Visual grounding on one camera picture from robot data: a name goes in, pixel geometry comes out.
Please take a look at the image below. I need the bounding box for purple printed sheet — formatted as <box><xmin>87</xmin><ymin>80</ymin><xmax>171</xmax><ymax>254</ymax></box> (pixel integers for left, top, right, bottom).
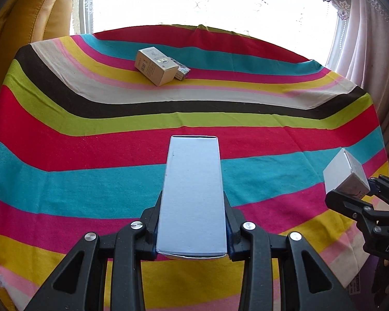
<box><xmin>344</xmin><ymin>259</ymin><xmax>378</xmax><ymax>311</ymax></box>

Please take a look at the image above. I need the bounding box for white cube box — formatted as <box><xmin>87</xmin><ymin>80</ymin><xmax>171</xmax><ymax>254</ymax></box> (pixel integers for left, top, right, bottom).
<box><xmin>323</xmin><ymin>148</ymin><xmax>370</xmax><ymax>200</ymax></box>

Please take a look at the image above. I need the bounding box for pale pink curtain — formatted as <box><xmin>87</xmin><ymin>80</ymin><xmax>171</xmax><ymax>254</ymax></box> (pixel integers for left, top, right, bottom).
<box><xmin>324</xmin><ymin>0</ymin><xmax>389</xmax><ymax>182</ymax></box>

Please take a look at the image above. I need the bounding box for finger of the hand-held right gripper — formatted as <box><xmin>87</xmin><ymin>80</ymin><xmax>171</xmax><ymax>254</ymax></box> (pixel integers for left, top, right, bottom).
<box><xmin>325</xmin><ymin>188</ymin><xmax>374</xmax><ymax>231</ymax></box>
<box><xmin>369</xmin><ymin>174</ymin><xmax>389</xmax><ymax>210</ymax></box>

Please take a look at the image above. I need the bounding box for person's right hand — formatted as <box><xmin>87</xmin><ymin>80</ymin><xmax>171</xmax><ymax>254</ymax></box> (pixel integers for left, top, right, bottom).
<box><xmin>371</xmin><ymin>259</ymin><xmax>389</xmax><ymax>303</ymax></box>

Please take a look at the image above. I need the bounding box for white lace curtain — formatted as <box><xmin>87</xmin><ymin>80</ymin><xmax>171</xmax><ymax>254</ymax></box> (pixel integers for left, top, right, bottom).
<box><xmin>73</xmin><ymin>0</ymin><xmax>344</xmax><ymax>59</ymax></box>

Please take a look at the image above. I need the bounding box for tall plain white box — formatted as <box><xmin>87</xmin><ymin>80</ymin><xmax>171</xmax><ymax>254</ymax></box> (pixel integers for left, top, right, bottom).
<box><xmin>156</xmin><ymin>135</ymin><xmax>228</xmax><ymax>260</ymax></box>

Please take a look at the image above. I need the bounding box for yellow leather sofa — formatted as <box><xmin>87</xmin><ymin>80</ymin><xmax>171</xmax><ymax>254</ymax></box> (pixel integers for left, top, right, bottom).
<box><xmin>0</xmin><ymin>0</ymin><xmax>73</xmax><ymax>104</ymax></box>

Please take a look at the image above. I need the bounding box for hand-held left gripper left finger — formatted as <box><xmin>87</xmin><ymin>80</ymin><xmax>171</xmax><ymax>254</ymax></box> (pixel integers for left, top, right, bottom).
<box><xmin>31</xmin><ymin>192</ymin><xmax>163</xmax><ymax>311</ymax></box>

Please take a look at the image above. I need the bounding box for small silver patterned box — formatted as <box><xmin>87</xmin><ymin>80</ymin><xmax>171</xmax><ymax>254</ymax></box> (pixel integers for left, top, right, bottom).
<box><xmin>174</xmin><ymin>66</ymin><xmax>191</xmax><ymax>81</ymax></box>

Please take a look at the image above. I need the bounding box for cream box with label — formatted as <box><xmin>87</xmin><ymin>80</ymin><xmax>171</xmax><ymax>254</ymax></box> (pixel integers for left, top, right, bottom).
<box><xmin>134</xmin><ymin>47</ymin><xmax>179</xmax><ymax>87</ymax></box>

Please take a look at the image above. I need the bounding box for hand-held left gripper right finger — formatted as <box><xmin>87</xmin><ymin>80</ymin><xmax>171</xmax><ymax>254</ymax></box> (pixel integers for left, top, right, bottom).
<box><xmin>223</xmin><ymin>192</ymin><xmax>357</xmax><ymax>311</ymax></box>

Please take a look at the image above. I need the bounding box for striped colourful blanket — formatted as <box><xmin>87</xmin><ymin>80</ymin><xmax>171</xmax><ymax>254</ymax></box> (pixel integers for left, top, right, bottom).
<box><xmin>0</xmin><ymin>24</ymin><xmax>389</xmax><ymax>311</ymax></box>

